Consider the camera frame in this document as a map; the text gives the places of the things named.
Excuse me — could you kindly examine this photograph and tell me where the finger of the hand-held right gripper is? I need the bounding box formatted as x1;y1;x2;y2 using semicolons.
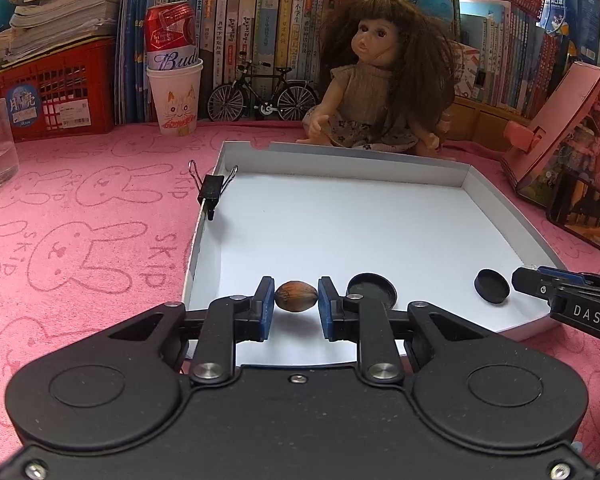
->
511;268;563;306
537;265;600;289

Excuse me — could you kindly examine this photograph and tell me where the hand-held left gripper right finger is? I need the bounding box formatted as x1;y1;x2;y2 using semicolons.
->
317;276;488;386

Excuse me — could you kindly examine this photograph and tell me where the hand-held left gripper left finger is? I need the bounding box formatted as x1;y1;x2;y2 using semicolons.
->
107;276;276;386

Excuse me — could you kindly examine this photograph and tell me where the brown nut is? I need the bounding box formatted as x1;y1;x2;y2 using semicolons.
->
274;280;319;314

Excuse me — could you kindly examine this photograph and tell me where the black round cap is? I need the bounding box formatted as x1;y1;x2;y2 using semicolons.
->
346;273;398;309
474;269;511;306

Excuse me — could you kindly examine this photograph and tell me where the white shallow cardboard tray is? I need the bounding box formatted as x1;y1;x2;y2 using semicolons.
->
182;141;568;368

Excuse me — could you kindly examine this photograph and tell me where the black binder clip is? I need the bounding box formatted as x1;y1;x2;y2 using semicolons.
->
187;159;239;222

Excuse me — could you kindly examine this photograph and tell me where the wooden drawer unit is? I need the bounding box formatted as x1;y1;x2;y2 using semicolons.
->
452;97;536;143

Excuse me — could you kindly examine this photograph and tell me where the pink house-shaped toy box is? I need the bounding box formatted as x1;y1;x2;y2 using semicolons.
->
500;61;600;206

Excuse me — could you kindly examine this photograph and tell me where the pink rabbit-print cloth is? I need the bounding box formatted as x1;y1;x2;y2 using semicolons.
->
0;120;600;466

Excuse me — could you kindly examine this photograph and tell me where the black miniature bicycle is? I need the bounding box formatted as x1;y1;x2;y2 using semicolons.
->
207;60;320;122

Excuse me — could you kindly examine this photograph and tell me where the white pencil-print box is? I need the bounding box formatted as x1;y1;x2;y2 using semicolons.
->
452;42;481;98

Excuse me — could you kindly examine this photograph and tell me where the white cat-print paper cup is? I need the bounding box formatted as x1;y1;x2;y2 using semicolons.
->
146;57;204;136

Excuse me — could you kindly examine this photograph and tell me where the row of blue-spined books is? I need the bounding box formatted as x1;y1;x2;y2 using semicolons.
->
452;0;581;118

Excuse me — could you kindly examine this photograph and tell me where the brown-haired doll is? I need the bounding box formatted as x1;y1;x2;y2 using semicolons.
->
296;0;468;158

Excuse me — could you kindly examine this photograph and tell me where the blue cardboard box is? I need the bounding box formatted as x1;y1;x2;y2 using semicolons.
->
572;0;600;66

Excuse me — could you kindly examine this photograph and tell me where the blue printed packet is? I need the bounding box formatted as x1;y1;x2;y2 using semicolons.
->
537;0;578;36

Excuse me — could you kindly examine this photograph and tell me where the row of tall upright books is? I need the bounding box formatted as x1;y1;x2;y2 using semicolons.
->
115;0;361;123

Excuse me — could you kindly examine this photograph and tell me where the red beer can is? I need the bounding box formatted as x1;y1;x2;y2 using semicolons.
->
144;1;199;72

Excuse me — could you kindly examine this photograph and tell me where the red plastic crate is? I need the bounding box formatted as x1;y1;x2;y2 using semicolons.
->
0;37;117;142

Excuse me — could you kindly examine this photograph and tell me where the stack of flat books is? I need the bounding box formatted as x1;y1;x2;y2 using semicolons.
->
0;0;128;78

